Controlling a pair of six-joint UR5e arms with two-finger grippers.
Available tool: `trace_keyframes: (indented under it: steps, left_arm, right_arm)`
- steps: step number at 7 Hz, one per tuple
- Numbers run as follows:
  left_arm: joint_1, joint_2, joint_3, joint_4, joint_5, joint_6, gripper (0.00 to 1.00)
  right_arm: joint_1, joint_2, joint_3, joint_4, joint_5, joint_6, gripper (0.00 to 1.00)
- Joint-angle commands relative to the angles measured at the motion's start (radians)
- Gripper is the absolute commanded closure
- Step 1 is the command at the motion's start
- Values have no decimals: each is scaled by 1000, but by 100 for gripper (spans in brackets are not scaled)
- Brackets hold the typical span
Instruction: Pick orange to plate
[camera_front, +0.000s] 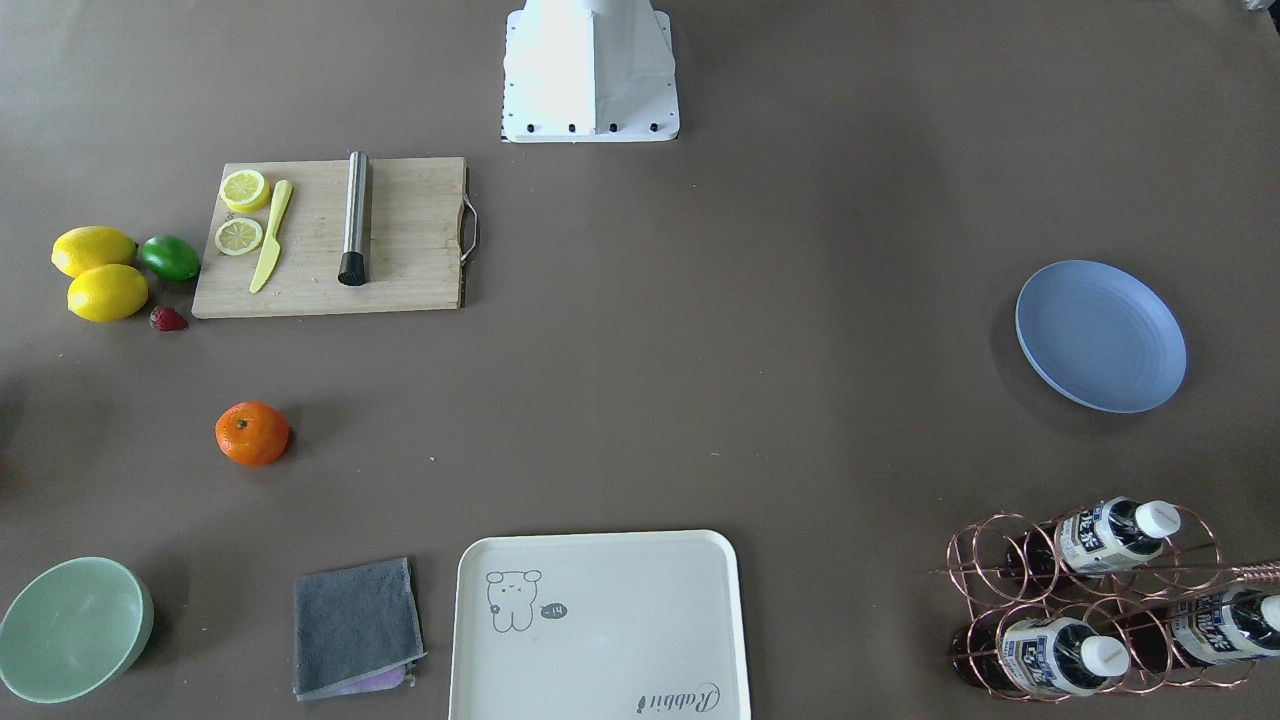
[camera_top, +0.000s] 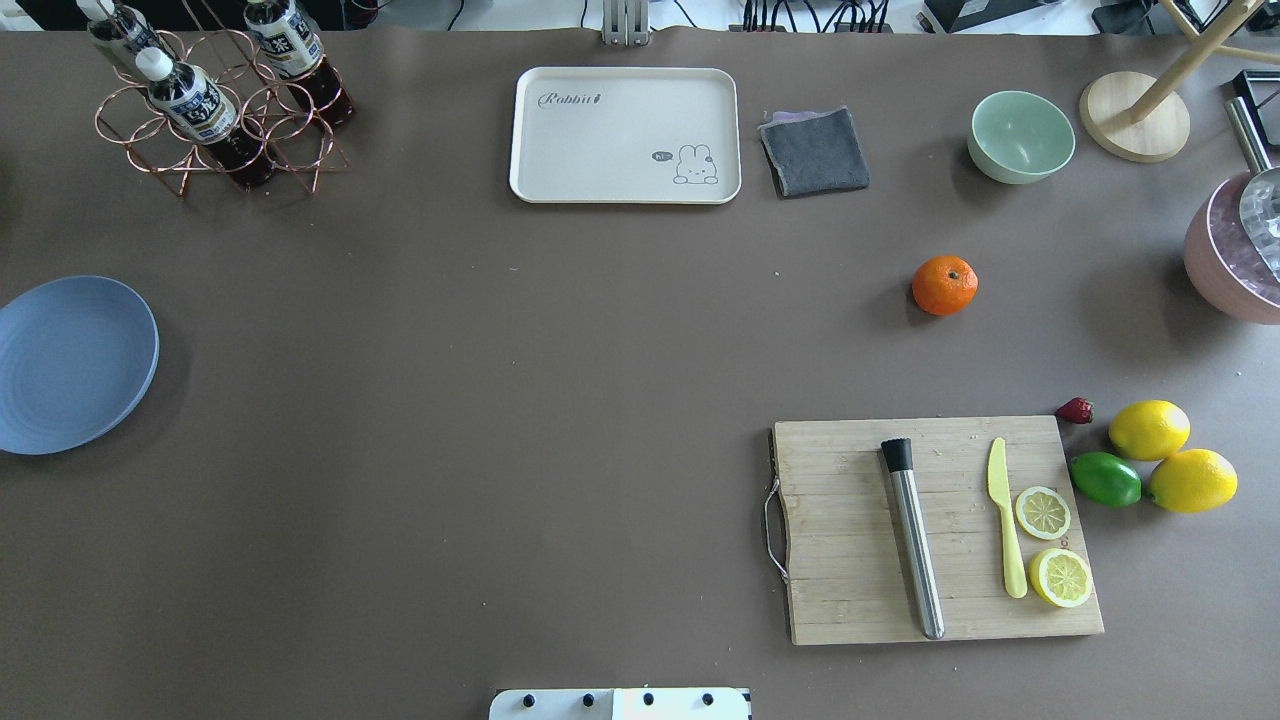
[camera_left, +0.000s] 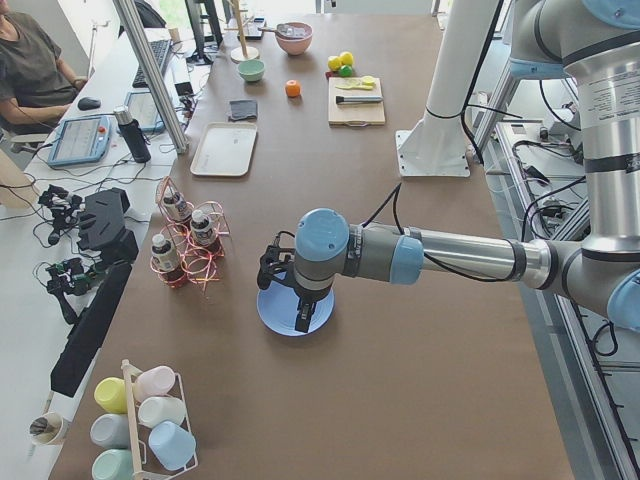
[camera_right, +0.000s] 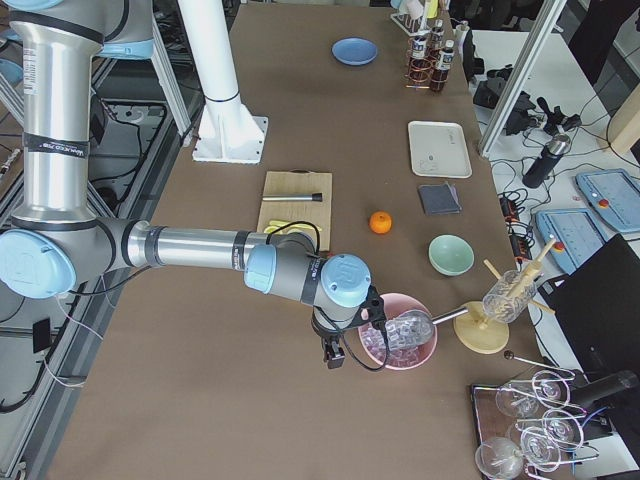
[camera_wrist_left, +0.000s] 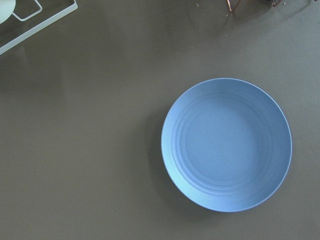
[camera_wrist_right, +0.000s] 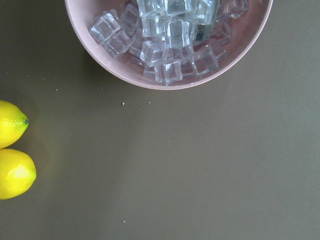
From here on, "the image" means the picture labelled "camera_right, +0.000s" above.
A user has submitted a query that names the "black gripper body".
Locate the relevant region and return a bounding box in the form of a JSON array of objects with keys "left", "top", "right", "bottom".
[{"left": 311, "top": 294, "right": 383, "bottom": 369}]

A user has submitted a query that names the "orange fruit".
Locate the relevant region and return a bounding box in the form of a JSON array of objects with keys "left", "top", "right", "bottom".
[{"left": 368, "top": 211, "right": 393, "bottom": 235}]

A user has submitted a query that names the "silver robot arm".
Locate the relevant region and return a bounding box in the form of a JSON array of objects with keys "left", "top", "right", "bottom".
[{"left": 1, "top": 1, "right": 386, "bottom": 368}]

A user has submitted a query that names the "blue ceramic plate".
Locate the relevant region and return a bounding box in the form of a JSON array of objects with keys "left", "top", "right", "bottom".
[{"left": 331, "top": 37, "right": 378, "bottom": 66}]

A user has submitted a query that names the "pink bowl with ice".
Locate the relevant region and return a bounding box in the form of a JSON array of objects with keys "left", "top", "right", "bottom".
[{"left": 358, "top": 293, "right": 438, "bottom": 371}]

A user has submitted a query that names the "green ceramic bowl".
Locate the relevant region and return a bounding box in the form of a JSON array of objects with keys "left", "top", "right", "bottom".
[{"left": 428, "top": 235, "right": 475, "bottom": 276}]

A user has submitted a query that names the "wooden cup tree stand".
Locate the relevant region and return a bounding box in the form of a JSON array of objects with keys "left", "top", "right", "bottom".
[{"left": 454, "top": 238, "right": 556, "bottom": 354}]

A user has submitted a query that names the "dark grey folded cloth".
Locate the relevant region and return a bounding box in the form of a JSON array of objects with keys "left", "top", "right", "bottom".
[{"left": 418, "top": 183, "right": 462, "bottom": 215}]

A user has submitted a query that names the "clear glass on stand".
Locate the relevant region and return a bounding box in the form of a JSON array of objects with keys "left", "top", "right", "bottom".
[{"left": 482, "top": 270, "right": 536, "bottom": 324}]

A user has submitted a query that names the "wooden cutting board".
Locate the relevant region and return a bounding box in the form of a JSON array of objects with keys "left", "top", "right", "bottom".
[{"left": 256, "top": 171, "right": 332, "bottom": 251}]

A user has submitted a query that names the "beige plastic tray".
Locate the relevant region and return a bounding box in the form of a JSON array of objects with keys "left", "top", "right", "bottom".
[{"left": 408, "top": 120, "right": 472, "bottom": 179}]

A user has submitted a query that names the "wine glass rack tray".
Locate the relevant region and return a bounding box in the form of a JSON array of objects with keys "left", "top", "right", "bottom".
[{"left": 470, "top": 368, "right": 600, "bottom": 479}]

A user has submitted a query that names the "blue teach pendant near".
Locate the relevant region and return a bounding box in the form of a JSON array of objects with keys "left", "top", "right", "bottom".
[{"left": 535, "top": 208, "right": 609, "bottom": 274}]

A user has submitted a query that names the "blue teach pendant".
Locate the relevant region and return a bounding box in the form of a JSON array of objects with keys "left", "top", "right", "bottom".
[
  {"left": 575, "top": 169, "right": 639, "bottom": 233},
  {"left": 535, "top": 208, "right": 609, "bottom": 274}
]

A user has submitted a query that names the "black monitor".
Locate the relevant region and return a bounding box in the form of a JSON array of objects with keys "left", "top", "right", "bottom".
[{"left": 539, "top": 234, "right": 639, "bottom": 375}]

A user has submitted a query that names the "black thermos bottle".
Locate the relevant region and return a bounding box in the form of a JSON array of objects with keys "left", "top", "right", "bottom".
[{"left": 522, "top": 134, "right": 571, "bottom": 188}]

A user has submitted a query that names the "dark sauce bottle front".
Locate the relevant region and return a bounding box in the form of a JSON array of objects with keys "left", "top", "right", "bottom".
[{"left": 430, "top": 40, "right": 455, "bottom": 92}]

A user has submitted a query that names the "dark sauce bottle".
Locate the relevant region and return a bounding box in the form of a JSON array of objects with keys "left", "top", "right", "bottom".
[
  {"left": 408, "top": 35, "right": 428, "bottom": 85},
  {"left": 430, "top": 40, "right": 455, "bottom": 92},
  {"left": 429, "top": 19, "right": 444, "bottom": 58}
]

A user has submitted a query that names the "dark sauce bottle middle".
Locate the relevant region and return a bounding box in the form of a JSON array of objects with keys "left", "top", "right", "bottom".
[{"left": 408, "top": 35, "right": 428, "bottom": 85}]

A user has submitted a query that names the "blue teach pendant far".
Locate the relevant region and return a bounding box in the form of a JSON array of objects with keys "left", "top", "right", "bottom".
[{"left": 575, "top": 169, "right": 639, "bottom": 233}]

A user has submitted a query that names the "dark sauce bottle rear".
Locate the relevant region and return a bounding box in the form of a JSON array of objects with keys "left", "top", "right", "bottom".
[{"left": 429, "top": 19, "right": 444, "bottom": 58}]

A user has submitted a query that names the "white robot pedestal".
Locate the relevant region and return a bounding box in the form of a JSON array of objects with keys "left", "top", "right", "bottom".
[{"left": 179, "top": 0, "right": 268, "bottom": 164}]

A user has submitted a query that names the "copper wire bottle rack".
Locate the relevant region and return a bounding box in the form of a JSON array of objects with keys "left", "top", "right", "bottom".
[{"left": 405, "top": 27, "right": 454, "bottom": 92}]

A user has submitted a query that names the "aluminium frame post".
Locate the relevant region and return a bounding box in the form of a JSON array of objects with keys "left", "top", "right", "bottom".
[{"left": 478, "top": 0, "right": 567, "bottom": 158}]

